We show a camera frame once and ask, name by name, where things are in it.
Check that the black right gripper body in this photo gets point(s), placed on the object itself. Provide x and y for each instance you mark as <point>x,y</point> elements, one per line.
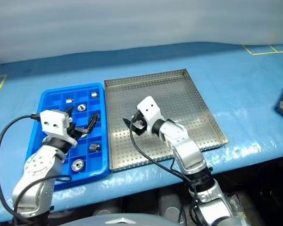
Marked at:
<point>139,123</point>

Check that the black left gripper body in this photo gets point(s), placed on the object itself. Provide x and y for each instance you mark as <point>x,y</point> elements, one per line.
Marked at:
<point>72,130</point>

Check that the metal nut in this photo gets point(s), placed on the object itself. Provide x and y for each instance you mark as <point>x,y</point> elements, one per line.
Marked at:
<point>94,147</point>

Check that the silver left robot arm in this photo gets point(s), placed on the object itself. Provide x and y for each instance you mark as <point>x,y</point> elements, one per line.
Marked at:
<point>37,164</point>

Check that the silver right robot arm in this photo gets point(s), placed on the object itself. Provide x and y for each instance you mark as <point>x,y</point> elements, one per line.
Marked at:
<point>188,153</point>

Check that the blue compartment plastic tray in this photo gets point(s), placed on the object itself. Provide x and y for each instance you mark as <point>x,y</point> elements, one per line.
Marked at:
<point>95,134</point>

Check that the perforated steel tray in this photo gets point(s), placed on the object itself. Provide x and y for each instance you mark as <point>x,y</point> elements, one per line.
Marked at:
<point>179,99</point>

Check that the grey rounded shape under table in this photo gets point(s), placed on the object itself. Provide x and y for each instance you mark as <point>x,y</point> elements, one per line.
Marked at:
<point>171,207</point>
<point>106,208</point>

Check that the grey robot torso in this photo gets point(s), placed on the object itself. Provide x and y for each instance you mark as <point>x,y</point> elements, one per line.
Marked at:
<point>122,221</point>

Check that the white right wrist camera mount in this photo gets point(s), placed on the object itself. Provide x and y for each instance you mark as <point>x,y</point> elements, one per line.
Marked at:
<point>151,110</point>

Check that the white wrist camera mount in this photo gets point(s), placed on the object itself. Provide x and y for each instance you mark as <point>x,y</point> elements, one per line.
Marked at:
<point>53,128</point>
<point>151,110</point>

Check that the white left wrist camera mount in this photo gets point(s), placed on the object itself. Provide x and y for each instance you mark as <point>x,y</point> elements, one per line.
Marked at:
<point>53,128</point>

